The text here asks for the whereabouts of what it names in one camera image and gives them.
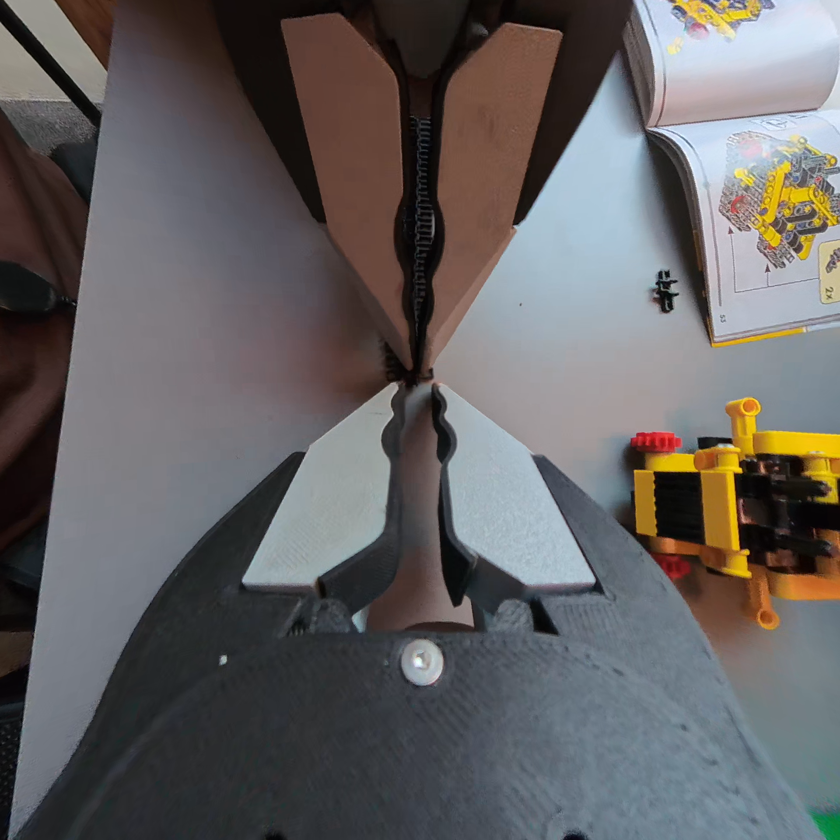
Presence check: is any person's torso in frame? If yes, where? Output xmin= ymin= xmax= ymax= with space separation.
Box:
xmin=0 ymin=112 xmax=91 ymax=559

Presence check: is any black office chair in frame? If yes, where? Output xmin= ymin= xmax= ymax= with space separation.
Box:
xmin=0 ymin=0 xmax=104 ymax=130

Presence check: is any brown wooden cabinet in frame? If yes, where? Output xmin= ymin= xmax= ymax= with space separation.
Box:
xmin=56 ymin=0 xmax=117 ymax=70

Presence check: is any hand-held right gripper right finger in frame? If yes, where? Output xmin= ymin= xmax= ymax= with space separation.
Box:
xmin=431 ymin=384 xmax=598 ymax=608

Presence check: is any lego instruction booklet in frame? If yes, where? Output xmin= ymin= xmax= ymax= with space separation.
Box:
xmin=622 ymin=0 xmax=840 ymax=347

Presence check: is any badge reel lanyard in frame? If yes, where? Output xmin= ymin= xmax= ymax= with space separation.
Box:
xmin=0 ymin=261 xmax=78 ymax=317

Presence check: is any black lego track strip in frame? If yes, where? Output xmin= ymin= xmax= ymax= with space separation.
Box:
xmin=377 ymin=115 xmax=439 ymax=388

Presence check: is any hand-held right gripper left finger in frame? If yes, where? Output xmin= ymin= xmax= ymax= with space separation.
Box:
xmin=241 ymin=382 xmax=403 ymax=613

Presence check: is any yellow lego bulldozer model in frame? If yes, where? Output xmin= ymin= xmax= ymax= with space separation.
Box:
xmin=630 ymin=397 xmax=840 ymax=630

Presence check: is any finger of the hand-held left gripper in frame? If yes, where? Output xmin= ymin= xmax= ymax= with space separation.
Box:
xmin=281 ymin=13 xmax=417 ymax=379
xmin=423 ymin=23 xmax=565 ymax=379

